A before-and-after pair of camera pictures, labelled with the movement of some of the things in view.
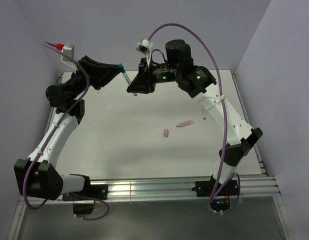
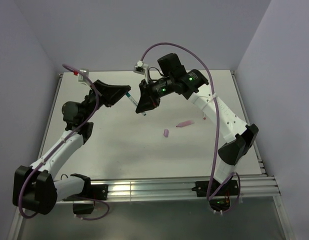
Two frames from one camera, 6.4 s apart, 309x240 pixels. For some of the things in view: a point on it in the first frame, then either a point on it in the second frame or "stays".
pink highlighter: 185,123 stays
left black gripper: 99,74 → 109,95
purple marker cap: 166,133 stays
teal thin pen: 127,79 → 135,103
